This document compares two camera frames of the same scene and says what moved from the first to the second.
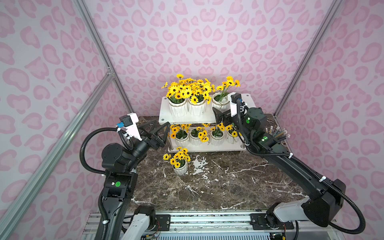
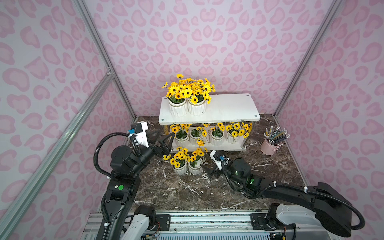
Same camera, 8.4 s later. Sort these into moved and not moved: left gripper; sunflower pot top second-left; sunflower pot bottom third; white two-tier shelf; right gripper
Moved: right gripper; left gripper
Not moved: sunflower pot top second-left; white two-tier shelf; sunflower pot bottom third
